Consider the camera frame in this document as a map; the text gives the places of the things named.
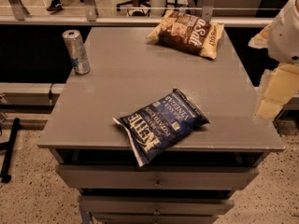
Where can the blue Kettle chip bag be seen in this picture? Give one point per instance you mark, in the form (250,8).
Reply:
(157,126)

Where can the grey drawer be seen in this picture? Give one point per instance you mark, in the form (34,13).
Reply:
(156,177)
(140,219)
(155,206)

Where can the black metal stand leg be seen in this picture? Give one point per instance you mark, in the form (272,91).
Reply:
(8,148)

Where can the top grey drawer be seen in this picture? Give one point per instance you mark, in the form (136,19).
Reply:
(156,177)

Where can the brown chip bag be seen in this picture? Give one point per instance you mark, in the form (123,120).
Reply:
(187,33)

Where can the bottom grey drawer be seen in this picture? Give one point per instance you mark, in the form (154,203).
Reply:
(140,219)

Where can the grey drawer cabinet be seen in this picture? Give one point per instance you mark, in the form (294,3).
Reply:
(127,74)

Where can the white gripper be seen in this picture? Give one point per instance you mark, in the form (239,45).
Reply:
(285,39)

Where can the silver redbull can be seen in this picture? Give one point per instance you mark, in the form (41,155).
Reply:
(77,52)

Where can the person leg white shoe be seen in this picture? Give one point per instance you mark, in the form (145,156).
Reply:
(135,10)

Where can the metal railing frame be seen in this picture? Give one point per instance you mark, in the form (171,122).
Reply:
(232,13)

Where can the middle grey drawer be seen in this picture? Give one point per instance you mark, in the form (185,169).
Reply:
(155,206)

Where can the person leg black shoe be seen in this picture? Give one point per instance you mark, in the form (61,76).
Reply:
(55,5)

